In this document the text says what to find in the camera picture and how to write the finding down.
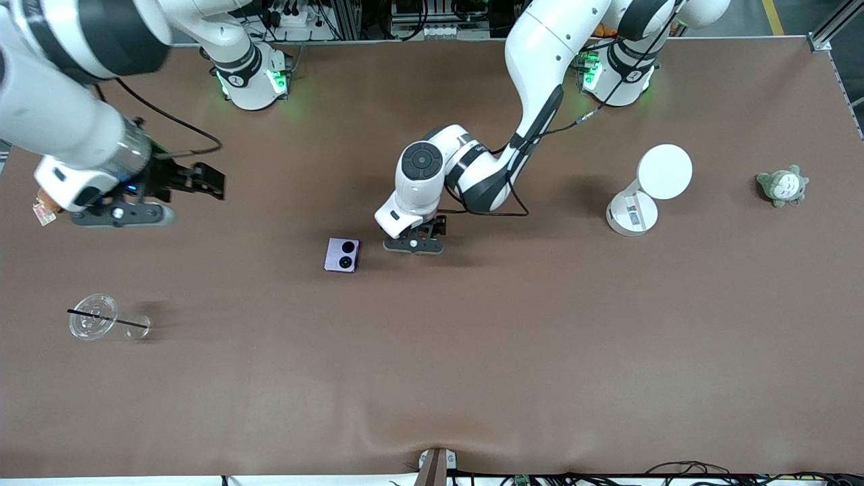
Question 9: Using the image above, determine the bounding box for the lavender flip phone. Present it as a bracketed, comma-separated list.
[324, 238, 362, 274]

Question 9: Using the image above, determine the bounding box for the brown plush toy with tag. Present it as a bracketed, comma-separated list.
[32, 189, 65, 227]

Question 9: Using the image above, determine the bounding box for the brown table mat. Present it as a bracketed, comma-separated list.
[0, 37, 864, 480]

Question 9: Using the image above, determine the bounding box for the black drinking straw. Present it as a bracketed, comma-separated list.
[67, 308, 150, 330]

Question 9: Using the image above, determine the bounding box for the clear plastic cup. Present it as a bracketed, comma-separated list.
[68, 294, 152, 342]

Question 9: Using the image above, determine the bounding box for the white power strip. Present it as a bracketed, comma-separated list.
[265, 8, 319, 29]

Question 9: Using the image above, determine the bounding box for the white cylinder device with disc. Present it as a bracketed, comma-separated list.
[605, 144, 694, 238]

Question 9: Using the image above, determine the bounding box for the grey totoro plush toy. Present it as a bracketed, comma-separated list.
[755, 165, 810, 209]

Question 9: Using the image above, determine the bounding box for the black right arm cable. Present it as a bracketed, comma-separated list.
[94, 77, 224, 160]

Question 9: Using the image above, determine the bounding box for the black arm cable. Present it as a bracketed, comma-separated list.
[442, 13, 682, 218]
[94, 77, 224, 160]

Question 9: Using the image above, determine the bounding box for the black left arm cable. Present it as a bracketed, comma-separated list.
[442, 13, 682, 218]

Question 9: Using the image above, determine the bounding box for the metal bracket with brown post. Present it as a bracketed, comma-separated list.
[413, 448, 458, 486]

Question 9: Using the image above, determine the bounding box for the black cable bundle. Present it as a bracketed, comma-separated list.
[645, 461, 864, 486]

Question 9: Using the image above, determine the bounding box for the aluminium corner frame post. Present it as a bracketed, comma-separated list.
[806, 0, 864, 52]

